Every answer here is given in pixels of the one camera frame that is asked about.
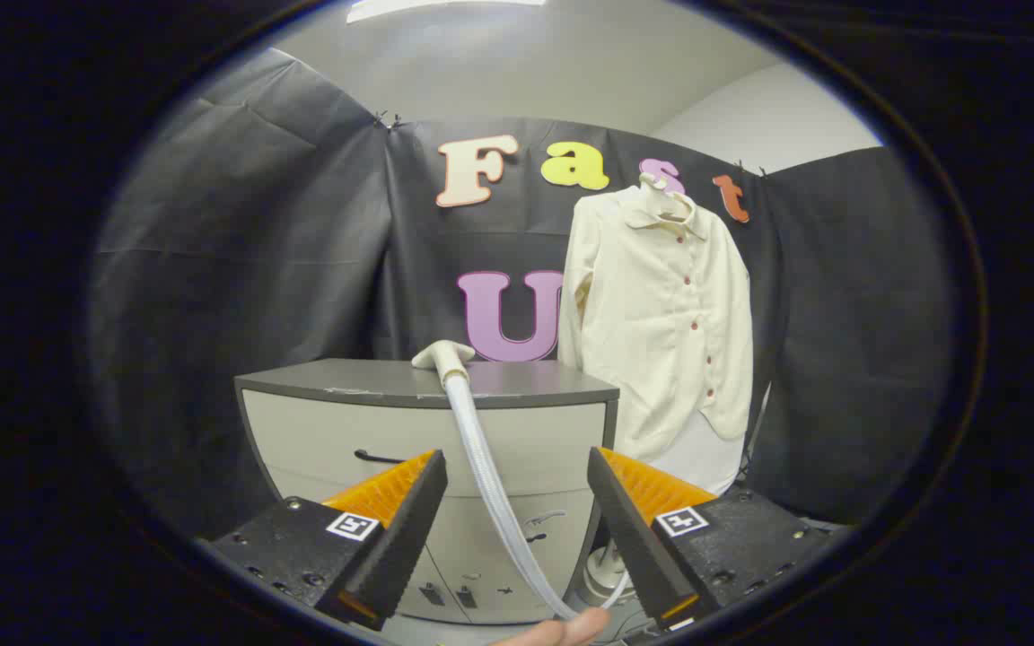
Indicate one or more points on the white hanging cloth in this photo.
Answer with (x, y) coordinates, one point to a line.
(701, 458)

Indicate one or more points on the white garment steamer base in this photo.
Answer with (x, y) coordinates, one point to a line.
(605, 574)

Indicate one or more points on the white plastic hanger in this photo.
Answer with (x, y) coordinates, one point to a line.
(661, 205)

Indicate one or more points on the cream button shirt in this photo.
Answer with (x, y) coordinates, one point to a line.
(661, 323)

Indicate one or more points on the thin grey stand pole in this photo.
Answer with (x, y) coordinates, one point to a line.
(764, 408)

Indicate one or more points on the white garment steamer head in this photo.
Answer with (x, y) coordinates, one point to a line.
(445, 356)

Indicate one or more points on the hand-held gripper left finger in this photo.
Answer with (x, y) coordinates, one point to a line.
(405, 529)

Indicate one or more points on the ceiling light panel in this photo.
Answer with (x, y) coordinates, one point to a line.
(445, 8)

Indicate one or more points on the black backdrop cloth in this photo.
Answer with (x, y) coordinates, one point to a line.
(257, 269)

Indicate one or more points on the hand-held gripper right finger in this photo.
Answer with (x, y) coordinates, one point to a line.
(629, 529)

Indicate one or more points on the grey drawer cabinet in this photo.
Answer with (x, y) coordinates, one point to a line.
(328, 431)

